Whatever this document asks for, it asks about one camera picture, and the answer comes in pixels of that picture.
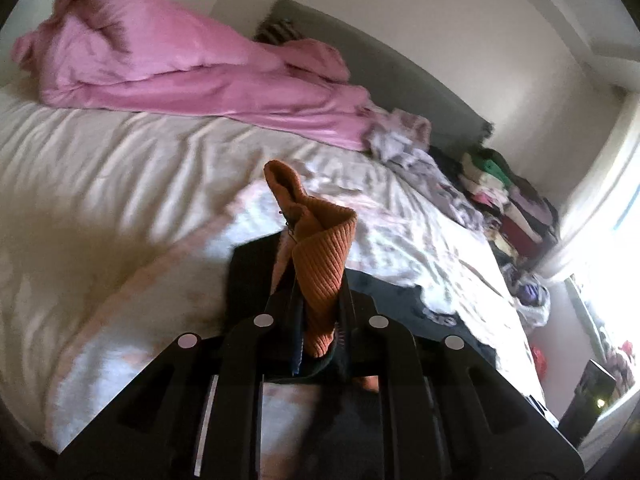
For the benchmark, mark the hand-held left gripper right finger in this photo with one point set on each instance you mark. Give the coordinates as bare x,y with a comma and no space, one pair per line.
350,330

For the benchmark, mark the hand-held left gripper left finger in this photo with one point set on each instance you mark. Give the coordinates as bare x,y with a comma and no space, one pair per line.
287,330

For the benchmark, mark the black garment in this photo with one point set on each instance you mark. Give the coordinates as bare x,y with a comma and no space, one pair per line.
400,305

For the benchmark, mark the orange ribbed knit garment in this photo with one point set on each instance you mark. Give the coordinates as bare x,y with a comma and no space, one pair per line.
322,270

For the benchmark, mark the crumpled lilac clothes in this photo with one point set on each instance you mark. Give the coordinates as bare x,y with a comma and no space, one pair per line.
420,165

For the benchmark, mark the stack of folded clothes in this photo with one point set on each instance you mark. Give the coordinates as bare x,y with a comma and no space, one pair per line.
510,200

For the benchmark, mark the white plastic bag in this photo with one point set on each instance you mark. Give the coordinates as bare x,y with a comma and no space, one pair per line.
532,302

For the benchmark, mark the red thing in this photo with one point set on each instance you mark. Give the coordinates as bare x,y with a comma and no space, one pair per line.
540,357

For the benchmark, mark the bed with white sheet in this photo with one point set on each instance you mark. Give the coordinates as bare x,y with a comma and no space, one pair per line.
100,185

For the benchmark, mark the black box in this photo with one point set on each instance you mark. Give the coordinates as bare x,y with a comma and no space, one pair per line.
590,390

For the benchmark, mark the grey headboard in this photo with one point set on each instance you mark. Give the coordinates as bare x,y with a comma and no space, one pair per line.
380,75

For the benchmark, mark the pink duvet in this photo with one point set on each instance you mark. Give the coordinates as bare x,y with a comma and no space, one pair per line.
165,75

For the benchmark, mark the striped pillow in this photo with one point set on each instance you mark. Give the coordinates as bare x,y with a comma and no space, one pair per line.
277,30

